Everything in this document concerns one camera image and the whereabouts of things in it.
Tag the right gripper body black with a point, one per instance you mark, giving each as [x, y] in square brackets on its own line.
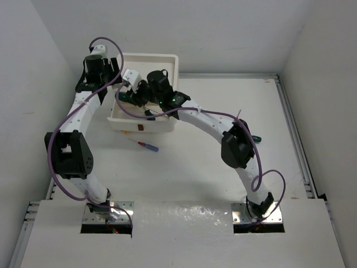
[144, 95]

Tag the stubby green screwdriver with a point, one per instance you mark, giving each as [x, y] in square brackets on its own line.
[149, 115]

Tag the white drawer container box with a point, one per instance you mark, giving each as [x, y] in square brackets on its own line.
[146, 63]

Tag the long green screwdriver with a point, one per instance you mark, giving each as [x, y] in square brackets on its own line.
[127, 99]

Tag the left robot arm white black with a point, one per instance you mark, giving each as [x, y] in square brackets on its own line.
[69, 157]

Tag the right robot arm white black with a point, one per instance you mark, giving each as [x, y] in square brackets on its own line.
[238, 149]

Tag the small blue red screwdriver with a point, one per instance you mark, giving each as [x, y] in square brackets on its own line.
[145, 145]

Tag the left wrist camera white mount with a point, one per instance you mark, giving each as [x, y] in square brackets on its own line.
[99, 50]

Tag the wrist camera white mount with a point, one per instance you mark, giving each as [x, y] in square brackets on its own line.
[99, 50]
[132, 78]

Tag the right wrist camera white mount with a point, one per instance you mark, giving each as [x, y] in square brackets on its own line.
[132, 78]

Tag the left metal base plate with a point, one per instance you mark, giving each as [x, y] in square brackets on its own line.
[118, 213]

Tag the metal base plate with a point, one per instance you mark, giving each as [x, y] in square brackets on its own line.
[240, 214]
[118, 213]

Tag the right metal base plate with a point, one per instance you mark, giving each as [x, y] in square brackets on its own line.
[240, 214]

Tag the aluminium frame rail right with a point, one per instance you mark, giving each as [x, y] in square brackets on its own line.
[305, 170]

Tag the aluminium frame rail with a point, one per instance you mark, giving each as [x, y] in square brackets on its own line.
[27, 225]
[305, 170]

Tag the aluminium frame rail left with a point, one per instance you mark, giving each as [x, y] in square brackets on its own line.
[27, 225]

